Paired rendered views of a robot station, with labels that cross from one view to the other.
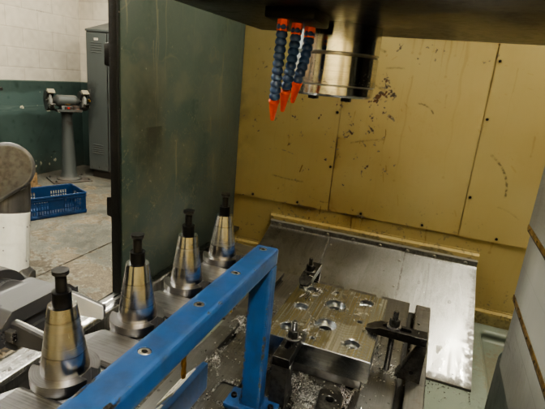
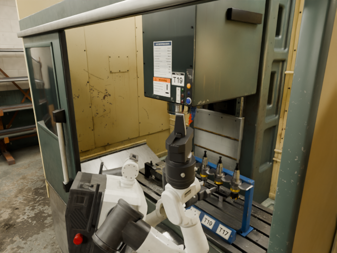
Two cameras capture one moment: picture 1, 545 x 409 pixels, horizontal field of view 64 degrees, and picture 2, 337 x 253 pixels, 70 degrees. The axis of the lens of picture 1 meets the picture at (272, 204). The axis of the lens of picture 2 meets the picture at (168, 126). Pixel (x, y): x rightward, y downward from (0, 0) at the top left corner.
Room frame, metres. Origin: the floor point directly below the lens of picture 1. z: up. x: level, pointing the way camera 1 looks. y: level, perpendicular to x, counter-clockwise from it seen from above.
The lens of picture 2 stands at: (0.12, 1.38, 1.88)
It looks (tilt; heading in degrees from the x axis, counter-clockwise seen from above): 17 degrees down; 299
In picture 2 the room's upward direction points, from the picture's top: straight up
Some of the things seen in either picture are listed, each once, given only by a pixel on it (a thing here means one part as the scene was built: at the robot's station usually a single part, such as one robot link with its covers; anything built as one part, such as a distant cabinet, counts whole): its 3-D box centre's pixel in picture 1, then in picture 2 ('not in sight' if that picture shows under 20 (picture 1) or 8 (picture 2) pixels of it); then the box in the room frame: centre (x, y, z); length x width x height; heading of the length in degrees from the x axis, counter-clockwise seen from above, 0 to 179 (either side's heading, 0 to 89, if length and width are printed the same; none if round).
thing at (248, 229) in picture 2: not in sight; (247, 209); (0.29, 0.15, 1.05); 0.10 x 0.05 x 0.30; 70
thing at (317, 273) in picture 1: (309, 281); (150, 168); (1.11, -0.12, 0.97); 0.13 x 0.03 x 0.15; 160
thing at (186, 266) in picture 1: (187, 256); (204, 161); (0.57, 0.11, 1.26); 0.04 x 0.04 x 0.07
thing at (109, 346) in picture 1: (105, 348); (227, 178); (0.41, 0.17, 1.21); 0.07 x 0.05 x 0.01; 70
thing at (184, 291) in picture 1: (186, 286); (204, 168); (0.57, 0.11, 1.21); 0.06 x 0.06 x 0.03
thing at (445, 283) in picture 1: (346, 298); (130, 173); (1.48, -0.31, 0.75); 0.89 x 0.67 x 0.26; 70
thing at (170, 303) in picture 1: (164, 303); (211, 171); (0.52, 0.13, 1.21); 0.07 x 0.05 x 0.01; 70
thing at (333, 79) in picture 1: (333, 62); (178, 104); (0.85, -0.09, 1.55); 0.16 x 0.16 x 0.12
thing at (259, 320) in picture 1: (257, 338); not in sight; (0.70, 0.00, 1.05); 0.10 x 0.05 x 0.30; 70
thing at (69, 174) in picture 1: (67, 135); not in sight; (5.51, 2.65, 0.57); 0.47 x 0.37 x 1.14; 131
